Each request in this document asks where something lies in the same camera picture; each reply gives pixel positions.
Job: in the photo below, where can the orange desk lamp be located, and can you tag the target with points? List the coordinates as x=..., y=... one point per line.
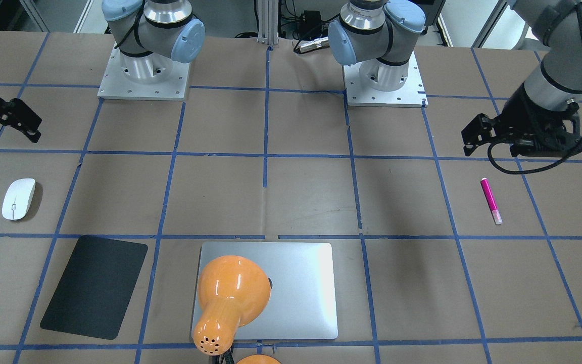
x=232, y=291

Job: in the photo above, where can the pink marker pen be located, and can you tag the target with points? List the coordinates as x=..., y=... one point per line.
x=492, y=204

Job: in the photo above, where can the white computer mouse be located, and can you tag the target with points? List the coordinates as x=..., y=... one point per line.
x=17, y=200

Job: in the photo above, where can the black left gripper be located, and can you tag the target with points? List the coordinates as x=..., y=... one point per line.
x=522, y=112

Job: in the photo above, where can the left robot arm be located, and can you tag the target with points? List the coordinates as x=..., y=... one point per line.
x=558, y=78

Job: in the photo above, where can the silver closed laptop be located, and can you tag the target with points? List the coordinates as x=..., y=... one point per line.
x=303, y=302

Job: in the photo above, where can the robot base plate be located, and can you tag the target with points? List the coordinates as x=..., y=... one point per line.
x=373, y=84
x=149, y=78

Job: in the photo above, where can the black mousepad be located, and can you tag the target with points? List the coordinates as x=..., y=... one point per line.
x=94, y=291

